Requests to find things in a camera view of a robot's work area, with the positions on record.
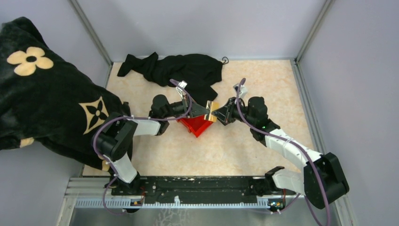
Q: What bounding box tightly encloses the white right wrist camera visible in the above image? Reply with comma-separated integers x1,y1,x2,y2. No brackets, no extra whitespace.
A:
233,83,247,99

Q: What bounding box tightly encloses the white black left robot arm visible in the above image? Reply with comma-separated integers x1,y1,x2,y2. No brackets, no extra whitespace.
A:
92,95,215,195

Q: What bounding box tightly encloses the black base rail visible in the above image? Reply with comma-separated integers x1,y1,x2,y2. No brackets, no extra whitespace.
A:
111,175,296,205

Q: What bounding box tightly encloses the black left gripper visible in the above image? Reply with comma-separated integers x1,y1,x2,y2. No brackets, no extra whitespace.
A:
163,94,211,119

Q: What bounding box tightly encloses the red plastic bin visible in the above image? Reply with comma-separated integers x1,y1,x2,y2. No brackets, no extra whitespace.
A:
177,117,213,138

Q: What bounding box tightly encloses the gold credit card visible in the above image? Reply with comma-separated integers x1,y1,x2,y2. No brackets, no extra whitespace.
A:
203,100,219,122

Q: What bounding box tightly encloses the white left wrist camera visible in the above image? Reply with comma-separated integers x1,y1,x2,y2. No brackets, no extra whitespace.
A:
176,81,187,95

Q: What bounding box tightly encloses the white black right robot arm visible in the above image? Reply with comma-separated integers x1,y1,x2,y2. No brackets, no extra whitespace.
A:
212,97,350,210

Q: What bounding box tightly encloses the black floral blanket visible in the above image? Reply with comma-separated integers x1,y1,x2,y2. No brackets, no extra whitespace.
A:
0,16,130,171

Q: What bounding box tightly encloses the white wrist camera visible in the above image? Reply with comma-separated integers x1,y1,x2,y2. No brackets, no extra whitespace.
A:
233,83,247,99
176,81,187,95

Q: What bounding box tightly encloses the black cloth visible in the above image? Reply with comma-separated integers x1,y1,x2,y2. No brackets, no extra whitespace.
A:
117,52,229,106

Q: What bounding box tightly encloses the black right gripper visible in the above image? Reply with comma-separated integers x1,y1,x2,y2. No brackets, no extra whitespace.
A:
212,97,255,127

